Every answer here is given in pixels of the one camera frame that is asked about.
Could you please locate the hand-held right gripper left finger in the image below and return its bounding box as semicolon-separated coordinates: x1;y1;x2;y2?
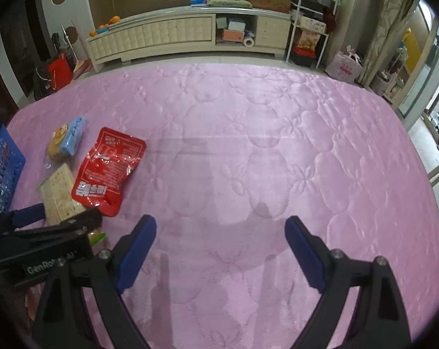
31;214;157;349

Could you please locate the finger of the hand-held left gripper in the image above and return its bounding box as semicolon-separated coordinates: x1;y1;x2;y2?
1;208;103;243
0;204;46;231

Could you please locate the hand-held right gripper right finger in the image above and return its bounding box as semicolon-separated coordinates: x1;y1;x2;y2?
284;216;412;349

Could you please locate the beige cracker pack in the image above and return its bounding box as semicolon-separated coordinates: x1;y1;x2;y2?
37;163;107;246

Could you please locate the blue plastic basket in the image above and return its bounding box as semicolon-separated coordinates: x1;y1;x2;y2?
0;125;26;215

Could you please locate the red snack packet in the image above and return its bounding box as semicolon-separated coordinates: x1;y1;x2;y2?
71;127;147;218

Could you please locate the bear print biscuit pack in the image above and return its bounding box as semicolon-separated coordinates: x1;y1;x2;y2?
45;117;86;170

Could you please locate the person's left forearm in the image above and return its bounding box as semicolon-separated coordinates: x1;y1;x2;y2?
23;285;46;322

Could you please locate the pink quilted blanket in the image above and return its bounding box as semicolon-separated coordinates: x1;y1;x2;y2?
5;63;439;349

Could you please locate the black bag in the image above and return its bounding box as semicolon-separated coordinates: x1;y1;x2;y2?
33;63;60;100

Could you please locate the red bag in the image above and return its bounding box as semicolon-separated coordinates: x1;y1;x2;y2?
47;56;72;91

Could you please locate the white bucket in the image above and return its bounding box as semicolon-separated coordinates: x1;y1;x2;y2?
374;74;396;95

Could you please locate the pink shopping bag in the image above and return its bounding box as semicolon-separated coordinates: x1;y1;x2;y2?
325;49;363;84

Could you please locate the black red box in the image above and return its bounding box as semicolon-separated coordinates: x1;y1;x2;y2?
291;45;318;67

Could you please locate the cream tv cabinet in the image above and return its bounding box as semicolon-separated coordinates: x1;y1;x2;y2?
86;6;293;73

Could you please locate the white metal rack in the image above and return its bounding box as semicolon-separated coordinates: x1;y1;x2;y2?
285;0;341;70

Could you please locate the orange yellow snack bag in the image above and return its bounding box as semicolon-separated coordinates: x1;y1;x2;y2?
299;31;320;49

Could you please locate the yellow towel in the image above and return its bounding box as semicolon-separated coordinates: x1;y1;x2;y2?
403;28;421;73

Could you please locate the printed white box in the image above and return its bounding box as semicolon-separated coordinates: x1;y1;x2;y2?
300;16;327;33

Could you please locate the orange box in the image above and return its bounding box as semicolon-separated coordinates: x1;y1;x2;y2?
221;29;246;42

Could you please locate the dark red cloth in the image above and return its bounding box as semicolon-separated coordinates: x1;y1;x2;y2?
323;7;338;33

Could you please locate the patterned beige curtain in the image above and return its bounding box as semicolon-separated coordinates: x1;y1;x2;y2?
365;0;420;88

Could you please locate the green cushion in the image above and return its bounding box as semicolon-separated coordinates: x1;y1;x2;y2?
208;0;252;8

